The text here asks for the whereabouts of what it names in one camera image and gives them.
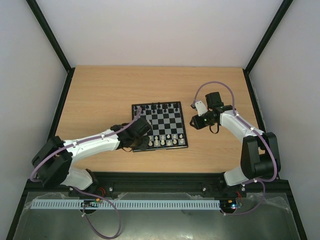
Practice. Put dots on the right black frame post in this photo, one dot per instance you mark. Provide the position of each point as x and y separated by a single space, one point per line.
276 20

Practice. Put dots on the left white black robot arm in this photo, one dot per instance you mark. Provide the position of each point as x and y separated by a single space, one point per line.
54 163

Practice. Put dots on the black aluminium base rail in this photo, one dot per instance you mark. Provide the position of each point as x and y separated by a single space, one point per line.
208 185

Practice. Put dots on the left black frame post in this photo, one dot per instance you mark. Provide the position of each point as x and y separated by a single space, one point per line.
41 19

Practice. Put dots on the white slotted cable duct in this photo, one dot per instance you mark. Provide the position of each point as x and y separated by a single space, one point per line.
77 204

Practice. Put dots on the black grey chessboard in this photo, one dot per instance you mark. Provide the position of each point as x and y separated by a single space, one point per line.
167 124

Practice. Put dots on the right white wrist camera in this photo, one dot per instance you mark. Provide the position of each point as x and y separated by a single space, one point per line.
200 107

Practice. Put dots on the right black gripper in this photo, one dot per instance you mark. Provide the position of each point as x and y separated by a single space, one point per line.
196 122

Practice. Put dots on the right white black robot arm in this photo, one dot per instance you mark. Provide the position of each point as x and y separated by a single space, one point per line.
259 159

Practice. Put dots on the black frame post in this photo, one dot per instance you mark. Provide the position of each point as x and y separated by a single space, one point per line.
41 19
276 20

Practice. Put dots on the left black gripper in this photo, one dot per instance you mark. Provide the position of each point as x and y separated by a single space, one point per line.
144 146

